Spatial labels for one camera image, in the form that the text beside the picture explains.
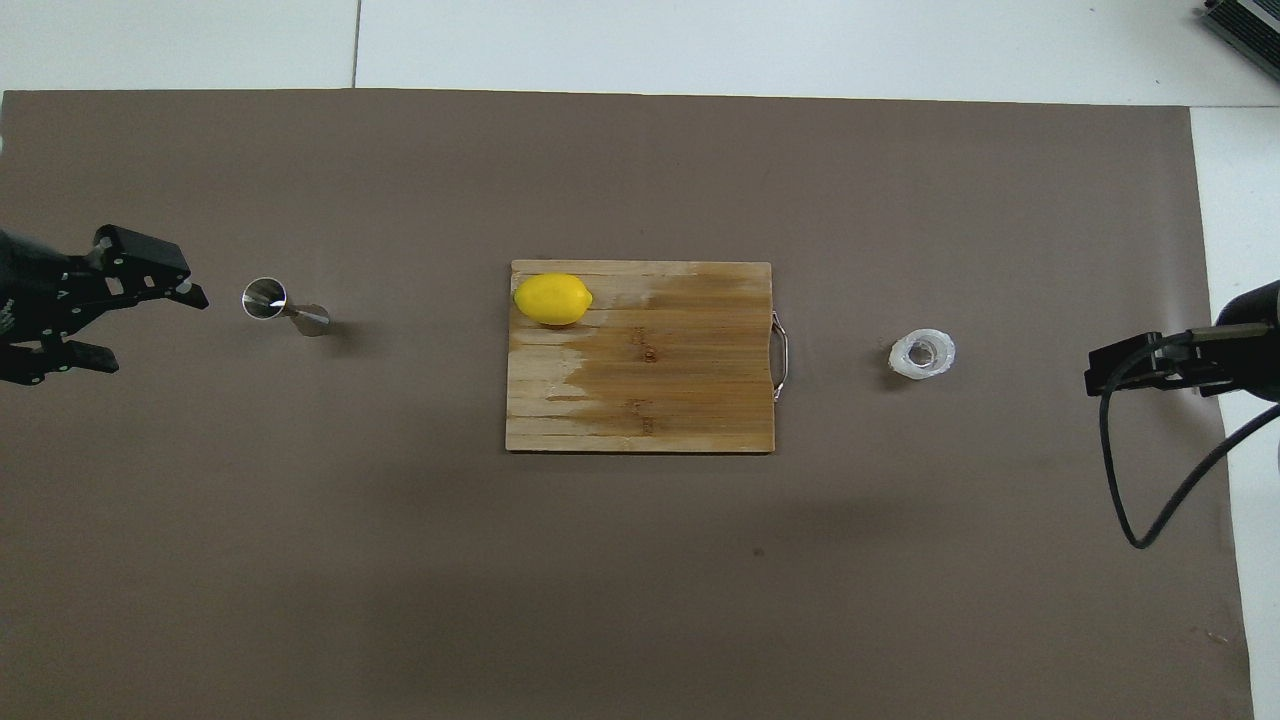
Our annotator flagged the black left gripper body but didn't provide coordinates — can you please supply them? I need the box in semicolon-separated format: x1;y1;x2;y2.
0;228;103;353

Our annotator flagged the steel double jigger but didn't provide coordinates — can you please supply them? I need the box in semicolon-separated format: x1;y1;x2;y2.
241;277;332;338

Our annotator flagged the clear faceted glass cup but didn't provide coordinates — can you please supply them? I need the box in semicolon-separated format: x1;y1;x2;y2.
889;328;956;382

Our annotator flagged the wooden cutting board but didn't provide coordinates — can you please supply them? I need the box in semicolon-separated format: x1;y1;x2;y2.
505;260;790;455

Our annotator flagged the grey ribbed device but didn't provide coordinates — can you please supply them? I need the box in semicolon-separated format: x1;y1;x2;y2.
1198;0;1280;83

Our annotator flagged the yellow lemon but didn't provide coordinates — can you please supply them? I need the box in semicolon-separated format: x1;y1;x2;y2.
513;273;594;327

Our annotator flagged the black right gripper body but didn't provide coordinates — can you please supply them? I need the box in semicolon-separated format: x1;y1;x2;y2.
1212;280;1280;403

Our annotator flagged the brown table mat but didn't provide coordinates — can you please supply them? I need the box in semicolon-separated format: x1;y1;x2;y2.
0;88;1257;720

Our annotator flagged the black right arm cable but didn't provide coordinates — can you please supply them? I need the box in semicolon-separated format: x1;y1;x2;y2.
1098;322;1280;550

